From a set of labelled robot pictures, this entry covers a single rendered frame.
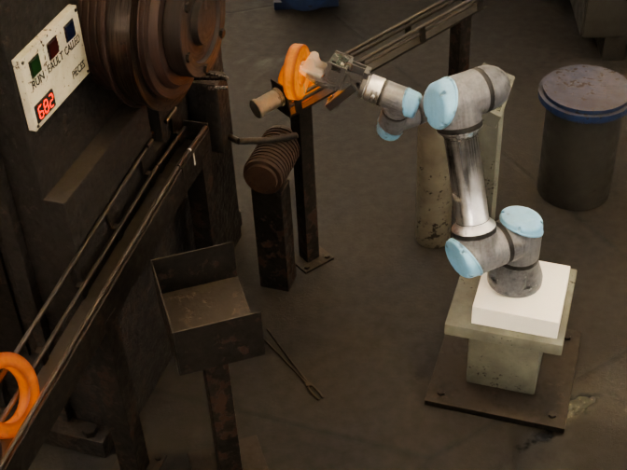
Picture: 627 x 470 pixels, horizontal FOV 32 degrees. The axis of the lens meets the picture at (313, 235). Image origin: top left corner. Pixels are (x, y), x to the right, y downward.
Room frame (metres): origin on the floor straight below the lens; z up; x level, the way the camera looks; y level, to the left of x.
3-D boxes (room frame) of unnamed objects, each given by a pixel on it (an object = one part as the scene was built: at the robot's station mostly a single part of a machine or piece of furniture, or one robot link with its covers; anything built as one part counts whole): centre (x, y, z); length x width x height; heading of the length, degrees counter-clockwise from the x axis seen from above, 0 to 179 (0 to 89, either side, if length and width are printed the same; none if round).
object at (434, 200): (2.83, -0.41, 0.26); 0.12 x 0.12 x 0.52
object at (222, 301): (1.86, 0.26, 0.36); 0.26 x 0.20 x 0.72; 15
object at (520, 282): (2.20, -0.55, 0.41); 0.15 x 0.15 x 0.10
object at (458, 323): (2.21, -0.55, 0.28); 0.32 x 0.32 x 0.04; 70
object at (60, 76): (2.14, 0.57, 1.15); 0.26 x 0.02 x 0.18; 160
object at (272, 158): (2.69, 0.11, 0.27); 0.22 x 0.13 x 0.53; 160
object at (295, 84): (2.60, 0.02, 0.83); 0.16 x 0.03 x 0.16; 160
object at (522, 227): (2.20, -0.54, 0.53); 0.13 x 0.12 x 0.14; 116
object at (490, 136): (2.82, -0.57, 0.31); 0.24 x 0.16 x 0.62; 160
